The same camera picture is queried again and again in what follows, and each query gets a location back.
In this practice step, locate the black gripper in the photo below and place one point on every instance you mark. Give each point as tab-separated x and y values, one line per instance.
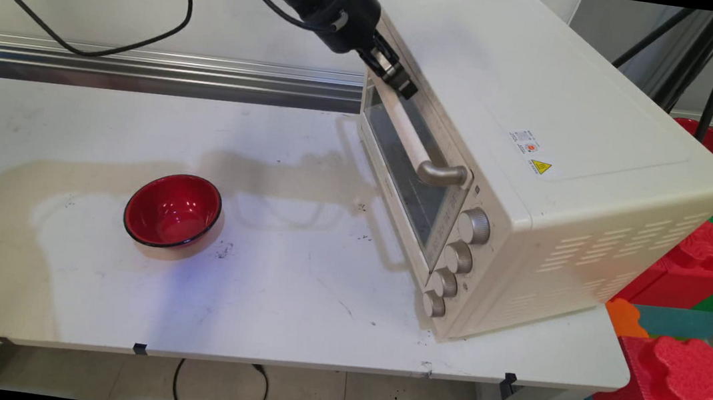
341	14

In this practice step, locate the cream toaster oven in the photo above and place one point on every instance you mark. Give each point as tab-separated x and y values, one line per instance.
544	80

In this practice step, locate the silver oven knob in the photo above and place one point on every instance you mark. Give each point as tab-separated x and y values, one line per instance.
459	257
434	304
445	283
474	225

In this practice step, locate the red bowl with black rim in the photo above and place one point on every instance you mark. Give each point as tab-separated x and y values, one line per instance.
712	140
173	209

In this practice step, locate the black table edge clip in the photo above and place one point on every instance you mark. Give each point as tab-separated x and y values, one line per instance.
510	379
140	349

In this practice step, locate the orange foam block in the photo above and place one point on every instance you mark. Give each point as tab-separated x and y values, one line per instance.
625	318

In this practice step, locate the small red foam block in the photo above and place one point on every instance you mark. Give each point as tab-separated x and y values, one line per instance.
690	271

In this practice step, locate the teal foam block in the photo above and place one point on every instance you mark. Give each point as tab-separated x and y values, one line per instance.
685	323

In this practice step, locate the aluminium rail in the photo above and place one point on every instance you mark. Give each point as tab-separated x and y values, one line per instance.
143	65

